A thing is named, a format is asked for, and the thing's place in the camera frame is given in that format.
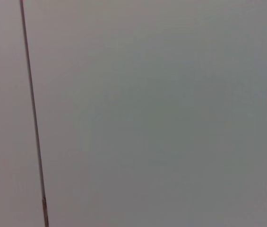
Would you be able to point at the thin dark wall seam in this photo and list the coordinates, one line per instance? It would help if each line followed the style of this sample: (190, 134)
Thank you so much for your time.
(34, 113)

